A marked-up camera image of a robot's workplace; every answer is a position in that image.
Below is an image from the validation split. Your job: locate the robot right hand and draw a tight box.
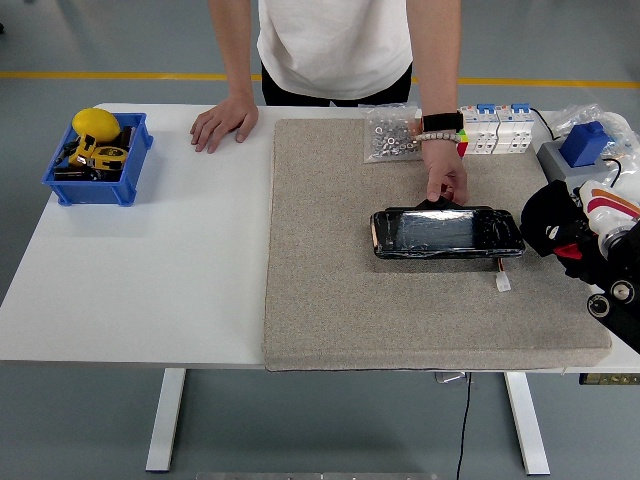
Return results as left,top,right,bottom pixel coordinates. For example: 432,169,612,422
545,179,640,246

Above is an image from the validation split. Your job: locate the person's left hand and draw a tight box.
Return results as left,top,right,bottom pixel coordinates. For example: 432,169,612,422
421,141,469,206

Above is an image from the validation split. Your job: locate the person's right hand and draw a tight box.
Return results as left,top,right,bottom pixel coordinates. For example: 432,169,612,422
189,94,260,155

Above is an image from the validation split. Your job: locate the black rag with red tag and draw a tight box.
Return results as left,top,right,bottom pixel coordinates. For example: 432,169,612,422
518,179,609,286

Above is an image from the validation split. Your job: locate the black panel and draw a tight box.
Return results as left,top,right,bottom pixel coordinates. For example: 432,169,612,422
369,196,527,261

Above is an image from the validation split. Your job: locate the table height control panel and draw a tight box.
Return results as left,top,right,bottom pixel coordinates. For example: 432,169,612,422
578,372,640,386

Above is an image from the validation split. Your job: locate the black wrist watch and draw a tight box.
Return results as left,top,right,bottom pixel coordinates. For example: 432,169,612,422
421,110,465,134

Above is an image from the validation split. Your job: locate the white circuit breaker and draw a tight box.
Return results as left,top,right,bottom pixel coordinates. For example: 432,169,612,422
459,103,501,156
496,102,535,155

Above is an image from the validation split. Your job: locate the clear bag of metal nuts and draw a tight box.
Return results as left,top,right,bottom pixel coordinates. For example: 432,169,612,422
358,102,426,165

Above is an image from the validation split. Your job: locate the blue plastic block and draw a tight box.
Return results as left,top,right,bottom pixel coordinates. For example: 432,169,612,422
558,121,612,169

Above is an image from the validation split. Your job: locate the crumpled clear plastic bag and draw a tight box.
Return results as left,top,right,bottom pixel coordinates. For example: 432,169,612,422
552,102,640,189

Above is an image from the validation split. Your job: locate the yellow tape measure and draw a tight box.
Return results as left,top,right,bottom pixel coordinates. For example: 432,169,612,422
67,133,129,171

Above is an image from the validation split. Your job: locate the yellow lemon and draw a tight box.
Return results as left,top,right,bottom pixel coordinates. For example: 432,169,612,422
71,107,122,144

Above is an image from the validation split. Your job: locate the grey-brown felt mat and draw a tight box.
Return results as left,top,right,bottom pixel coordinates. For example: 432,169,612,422
263,117,613,374

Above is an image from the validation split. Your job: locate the blue plastic bin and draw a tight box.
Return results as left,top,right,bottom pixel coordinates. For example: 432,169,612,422
40,112,155,208

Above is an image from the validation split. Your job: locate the white table leg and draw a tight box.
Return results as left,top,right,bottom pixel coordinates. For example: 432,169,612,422
502,372,551,476
144,368,187,474

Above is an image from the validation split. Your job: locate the bead bracelet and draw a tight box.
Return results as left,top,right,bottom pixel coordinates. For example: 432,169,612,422
414,129,461,144

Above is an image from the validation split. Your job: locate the thin black cable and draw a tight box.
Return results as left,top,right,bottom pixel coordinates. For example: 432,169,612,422
528,107,624,189

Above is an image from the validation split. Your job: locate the white wire connector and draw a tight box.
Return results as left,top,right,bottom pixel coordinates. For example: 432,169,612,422
494,258,512,294

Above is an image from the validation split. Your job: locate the metal bracket under table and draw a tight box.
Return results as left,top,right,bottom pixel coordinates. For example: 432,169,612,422
433,370,475,385

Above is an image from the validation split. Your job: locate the black hanging cable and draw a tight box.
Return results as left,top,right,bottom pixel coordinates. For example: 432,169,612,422
454,372,474,480

